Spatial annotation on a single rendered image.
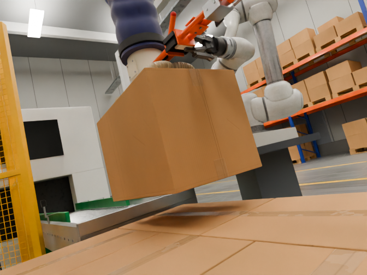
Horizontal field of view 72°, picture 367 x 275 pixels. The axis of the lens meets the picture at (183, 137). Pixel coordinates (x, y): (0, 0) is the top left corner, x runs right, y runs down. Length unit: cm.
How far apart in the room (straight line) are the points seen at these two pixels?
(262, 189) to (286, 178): 16
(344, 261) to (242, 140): 59
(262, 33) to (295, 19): 900
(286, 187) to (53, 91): 1021
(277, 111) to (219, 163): 78
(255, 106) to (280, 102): 14
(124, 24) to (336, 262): 110
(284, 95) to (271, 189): 54
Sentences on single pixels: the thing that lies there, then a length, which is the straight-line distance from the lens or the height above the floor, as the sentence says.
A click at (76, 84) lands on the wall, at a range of 1136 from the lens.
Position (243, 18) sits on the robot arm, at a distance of 172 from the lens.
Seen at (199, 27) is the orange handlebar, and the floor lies 118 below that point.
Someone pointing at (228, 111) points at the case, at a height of 90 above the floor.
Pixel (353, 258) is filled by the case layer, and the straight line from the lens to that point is 49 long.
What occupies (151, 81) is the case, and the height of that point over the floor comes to 102.
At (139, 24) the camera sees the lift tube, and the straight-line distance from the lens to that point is 119.
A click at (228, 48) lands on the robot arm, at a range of 113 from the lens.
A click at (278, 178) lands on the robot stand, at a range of 153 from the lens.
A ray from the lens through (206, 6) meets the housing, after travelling 89.
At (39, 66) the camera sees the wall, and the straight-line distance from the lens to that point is 1144.
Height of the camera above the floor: 73
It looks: 7 degrees up
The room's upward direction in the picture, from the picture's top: 14 degrees counter-clockwise
